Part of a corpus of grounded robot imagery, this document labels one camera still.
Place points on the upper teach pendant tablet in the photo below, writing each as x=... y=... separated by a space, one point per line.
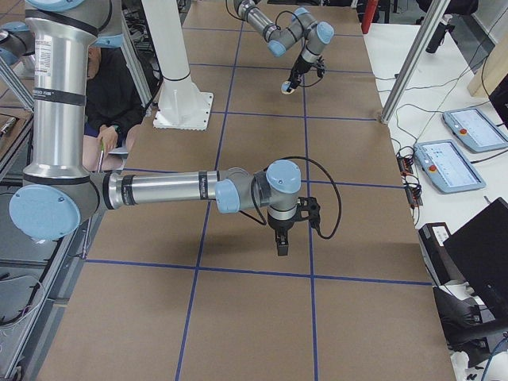
x=475 y=130

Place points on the teach pendant tablet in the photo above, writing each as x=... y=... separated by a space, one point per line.
x=447 y=167
x=475 y=130

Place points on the aluminium frame post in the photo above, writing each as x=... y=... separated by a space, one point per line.
x=432 y=18

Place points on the seated person in black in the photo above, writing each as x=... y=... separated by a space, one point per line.
x=113 y=111

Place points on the blue call bell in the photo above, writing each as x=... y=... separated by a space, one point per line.
x=286 y=87

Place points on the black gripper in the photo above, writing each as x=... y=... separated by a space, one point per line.
x=279 y=225
x=300 y=67

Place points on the black box with label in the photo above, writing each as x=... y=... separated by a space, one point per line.
x=441 y=267

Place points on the lower teach pendant tablet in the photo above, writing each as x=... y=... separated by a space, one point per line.
x=447 y=167

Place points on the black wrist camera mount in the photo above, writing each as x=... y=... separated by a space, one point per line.
x=308 y=209

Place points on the black laptop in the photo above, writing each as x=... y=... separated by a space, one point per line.
x=479 y=250

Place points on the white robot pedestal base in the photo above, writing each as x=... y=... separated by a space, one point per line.
x=181 y=105

